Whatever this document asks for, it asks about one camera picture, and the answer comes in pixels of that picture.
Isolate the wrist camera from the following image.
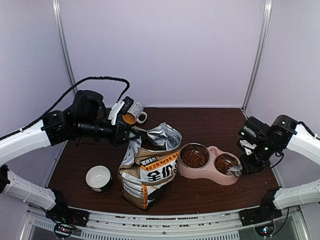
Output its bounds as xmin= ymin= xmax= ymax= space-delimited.
xmin=237 ymin=139 xmax=257 ymax=156
xmin=107 ymin=96 xmax=134 ymax=126

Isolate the metal food scoop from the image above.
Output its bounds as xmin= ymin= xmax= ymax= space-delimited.
xmin=225 ymin=160 xmax=243 ymax=177

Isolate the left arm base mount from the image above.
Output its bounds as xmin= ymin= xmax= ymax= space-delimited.
xmin=43 ymin=189 xmax=90 ymax=240

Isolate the small steel feeder bowl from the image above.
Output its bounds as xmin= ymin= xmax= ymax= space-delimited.
xmin=214 ymin=153 xmax=240 ymax=175

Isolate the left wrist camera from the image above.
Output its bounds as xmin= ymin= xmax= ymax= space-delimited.
xmin=107 ymin=96 xmax=134 ymax=126

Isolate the left aluminium frame post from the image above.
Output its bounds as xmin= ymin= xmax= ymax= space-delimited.
xmin=52 ymin=0 xmax=76 ymax=86

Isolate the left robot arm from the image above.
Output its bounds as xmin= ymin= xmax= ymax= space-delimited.
xmin=0 ymin=90 xmax=143 ymax=222

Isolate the pink double pet feeder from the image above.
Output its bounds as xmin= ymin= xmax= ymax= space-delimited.
xmin=177 ymin=146 xmax=241 ymax=186

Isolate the brown dog food kibble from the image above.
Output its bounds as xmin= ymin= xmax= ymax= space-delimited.
xmin=181 ymin=150 xmax=206 ymax=169

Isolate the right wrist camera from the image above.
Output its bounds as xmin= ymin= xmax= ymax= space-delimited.
xmin=237 ymin=139 xmax=257 ymax=156

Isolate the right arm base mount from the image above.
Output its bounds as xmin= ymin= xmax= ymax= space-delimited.
xmin=238 ymin=188 xmax=282 ymax=239

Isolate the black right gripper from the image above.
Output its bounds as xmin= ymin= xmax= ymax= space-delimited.
xmin=240 ymin=140 xmax=276 ymax=175

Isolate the black braided cable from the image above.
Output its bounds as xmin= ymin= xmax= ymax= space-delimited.
xmin=0 ymin=76 xmax=131 ymax=138

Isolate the dog food bag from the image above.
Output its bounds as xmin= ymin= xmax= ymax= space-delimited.
xmin=117 ymin=123 xmax=182 ymax=211

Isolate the large steel feeder bowl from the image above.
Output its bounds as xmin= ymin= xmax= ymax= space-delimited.
xmin=179 ymin=143 xmax=210 ymax=169

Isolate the right aluminium frame post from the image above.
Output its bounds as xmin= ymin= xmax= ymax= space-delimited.
xmin=241 ymin=0 xmax=273 ymax=118

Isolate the aluminium front rail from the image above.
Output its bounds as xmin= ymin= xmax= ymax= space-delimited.
xmin=24 ymin=199 xmax=306 ymax=240

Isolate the aluminium frame post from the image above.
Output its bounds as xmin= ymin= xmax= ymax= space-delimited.
xmin=52 ymin=0 xmax=76 ymax=86
xmin=241 ymin=0 xmax=273 ymax=118

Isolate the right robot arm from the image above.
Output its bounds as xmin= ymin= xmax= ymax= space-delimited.
xmin=237 ymin=115 xmax=320 ymax=221

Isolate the white ceramic bowl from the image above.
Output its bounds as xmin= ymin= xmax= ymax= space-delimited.
xmin=85 ymin=165 xmax=113 ymax=193

